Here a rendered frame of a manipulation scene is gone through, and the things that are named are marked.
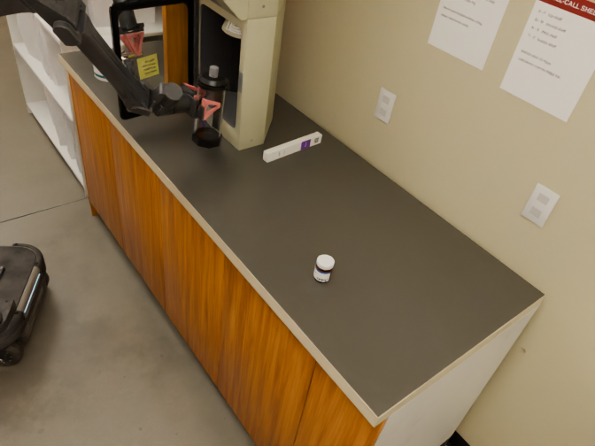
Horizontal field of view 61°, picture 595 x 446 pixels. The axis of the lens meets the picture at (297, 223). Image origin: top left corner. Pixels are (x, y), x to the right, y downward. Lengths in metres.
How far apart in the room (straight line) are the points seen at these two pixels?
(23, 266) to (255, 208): 1.23
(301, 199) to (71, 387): 1.26
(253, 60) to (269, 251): 0.64
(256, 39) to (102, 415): 1.53
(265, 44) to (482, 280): 1.00
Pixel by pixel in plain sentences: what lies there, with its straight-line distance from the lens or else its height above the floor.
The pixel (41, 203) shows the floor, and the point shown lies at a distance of 3.22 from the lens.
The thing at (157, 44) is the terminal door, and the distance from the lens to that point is 1.89.
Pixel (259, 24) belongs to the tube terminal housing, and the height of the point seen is 1.39.
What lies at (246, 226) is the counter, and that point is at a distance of 1.55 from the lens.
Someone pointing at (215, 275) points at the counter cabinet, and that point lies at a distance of 1.71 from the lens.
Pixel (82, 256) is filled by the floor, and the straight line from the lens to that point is 2.85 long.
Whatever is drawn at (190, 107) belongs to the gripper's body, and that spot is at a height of 1.16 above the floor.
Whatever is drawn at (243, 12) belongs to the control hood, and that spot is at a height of 1.43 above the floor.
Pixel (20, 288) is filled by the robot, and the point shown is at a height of 0.24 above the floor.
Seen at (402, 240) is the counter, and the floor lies 0.94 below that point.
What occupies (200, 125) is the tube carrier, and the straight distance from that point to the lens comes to 1.75.
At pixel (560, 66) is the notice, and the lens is 1.49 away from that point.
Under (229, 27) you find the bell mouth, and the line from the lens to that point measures 1.81.
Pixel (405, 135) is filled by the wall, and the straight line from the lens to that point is 1.83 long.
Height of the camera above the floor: 1.95
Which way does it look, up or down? 40 degrees down
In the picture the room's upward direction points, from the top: 10 degrees clockwise
